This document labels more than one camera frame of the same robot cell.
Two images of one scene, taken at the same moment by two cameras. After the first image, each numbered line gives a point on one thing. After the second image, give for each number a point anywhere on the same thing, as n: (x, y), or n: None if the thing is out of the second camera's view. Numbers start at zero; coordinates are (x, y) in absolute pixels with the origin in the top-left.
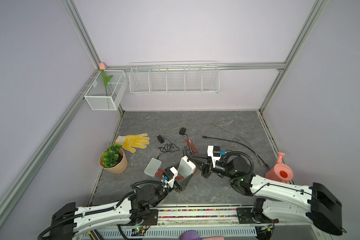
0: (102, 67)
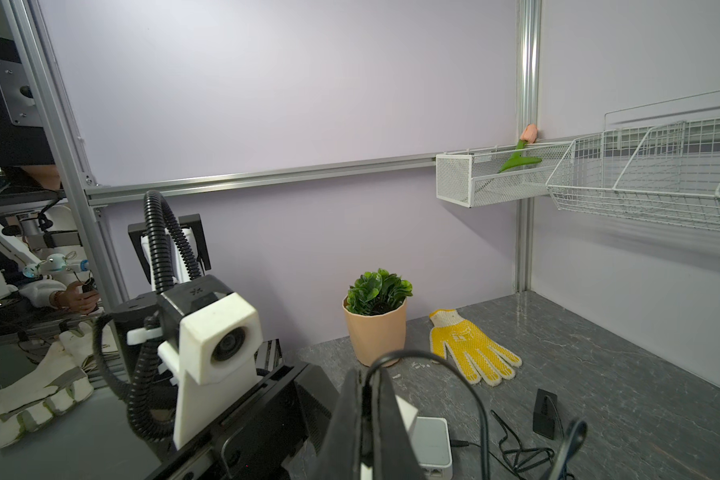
0: (528, 135)
